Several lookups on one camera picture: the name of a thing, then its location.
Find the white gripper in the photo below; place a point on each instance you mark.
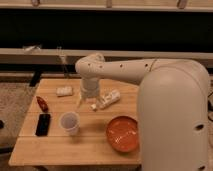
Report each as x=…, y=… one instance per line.
x=90, y=89

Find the red pepper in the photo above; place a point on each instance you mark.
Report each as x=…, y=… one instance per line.
x=42, y=104

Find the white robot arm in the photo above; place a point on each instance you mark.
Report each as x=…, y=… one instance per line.
x=172, y=107

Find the white sponge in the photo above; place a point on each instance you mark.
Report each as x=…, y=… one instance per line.
x=64, y=91

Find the white plastic bottle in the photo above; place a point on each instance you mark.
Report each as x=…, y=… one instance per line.
x=108, y=99

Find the white plastic cup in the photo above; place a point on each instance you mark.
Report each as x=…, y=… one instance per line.
x=70, y=123

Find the wooden table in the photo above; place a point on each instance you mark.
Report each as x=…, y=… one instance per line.
x=89, y=146

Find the orange bowl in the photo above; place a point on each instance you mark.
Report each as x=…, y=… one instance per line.
x=122, y=134

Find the black rectangular block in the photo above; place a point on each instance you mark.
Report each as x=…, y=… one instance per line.
x=43, y=125

